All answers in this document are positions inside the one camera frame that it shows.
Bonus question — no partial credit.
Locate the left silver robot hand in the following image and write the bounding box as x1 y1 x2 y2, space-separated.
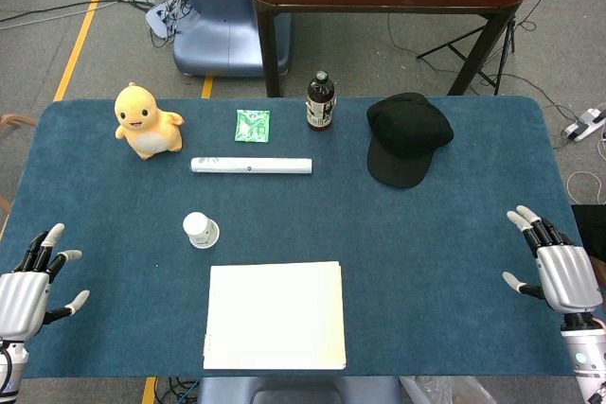
0 222 91 343

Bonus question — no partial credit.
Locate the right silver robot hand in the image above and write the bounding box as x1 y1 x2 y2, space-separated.
501 204 605 330

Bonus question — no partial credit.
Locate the white paper cup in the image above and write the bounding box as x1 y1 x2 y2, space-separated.
182 211 221 250

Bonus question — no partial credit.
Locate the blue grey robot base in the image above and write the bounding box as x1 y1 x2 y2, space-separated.
196 377 402 404

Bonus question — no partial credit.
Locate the black box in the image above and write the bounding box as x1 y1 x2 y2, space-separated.
571 204 606 254

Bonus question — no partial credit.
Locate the blue felt table mat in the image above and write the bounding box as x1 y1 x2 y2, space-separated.
0 95 600 379

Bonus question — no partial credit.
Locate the wooden chair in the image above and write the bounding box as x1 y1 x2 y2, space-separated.
0 113 38 216

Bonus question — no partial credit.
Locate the yellow plush duck toy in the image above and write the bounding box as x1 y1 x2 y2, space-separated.
114 82 186 161

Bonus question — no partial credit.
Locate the black baseball cap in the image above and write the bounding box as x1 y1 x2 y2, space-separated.
366 92 455 189

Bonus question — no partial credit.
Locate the black tripod stand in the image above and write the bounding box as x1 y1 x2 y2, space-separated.
416 0 558 97

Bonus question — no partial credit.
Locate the white rolled paper tube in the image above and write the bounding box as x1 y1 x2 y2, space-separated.
190 156 313 176

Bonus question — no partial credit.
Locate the green sachet packet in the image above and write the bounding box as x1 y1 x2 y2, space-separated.
234 109 272 144

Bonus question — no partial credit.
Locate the dark drink bottle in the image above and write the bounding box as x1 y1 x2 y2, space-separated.
305 70 337 132

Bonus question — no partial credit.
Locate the white power strip with plugs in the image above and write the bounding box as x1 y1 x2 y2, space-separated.
145 0 190 39

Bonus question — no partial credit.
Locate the blue grey machine base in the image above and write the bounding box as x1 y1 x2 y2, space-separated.
172 0 293 78

